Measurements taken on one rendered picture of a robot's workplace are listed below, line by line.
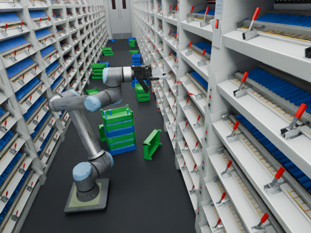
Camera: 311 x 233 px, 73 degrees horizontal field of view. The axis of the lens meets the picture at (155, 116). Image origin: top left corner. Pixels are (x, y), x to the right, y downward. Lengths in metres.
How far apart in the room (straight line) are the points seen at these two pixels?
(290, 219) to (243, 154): 0.27
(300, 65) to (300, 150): 0.19
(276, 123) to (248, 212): 0.40
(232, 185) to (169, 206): 0.92
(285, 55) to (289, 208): 0.41
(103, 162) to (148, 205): 0.51
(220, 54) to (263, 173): 0.48
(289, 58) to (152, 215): 1.49
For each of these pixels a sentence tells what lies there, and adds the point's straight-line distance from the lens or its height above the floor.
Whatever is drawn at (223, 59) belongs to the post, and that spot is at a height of 1.24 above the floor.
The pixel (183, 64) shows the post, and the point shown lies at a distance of 1.63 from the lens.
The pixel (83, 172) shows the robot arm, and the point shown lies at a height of 0.34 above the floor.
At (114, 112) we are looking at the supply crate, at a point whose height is 0.41.
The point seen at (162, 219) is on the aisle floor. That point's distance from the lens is 1.77.
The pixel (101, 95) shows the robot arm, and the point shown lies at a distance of 1.22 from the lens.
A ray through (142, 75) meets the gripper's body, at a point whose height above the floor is 1.07.
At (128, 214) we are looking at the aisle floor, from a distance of 1.82.
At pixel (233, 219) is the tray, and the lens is 1.13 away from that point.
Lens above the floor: 1.45
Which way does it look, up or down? 28 degrees down
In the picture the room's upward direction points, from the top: 2 degrees counter-clockwise
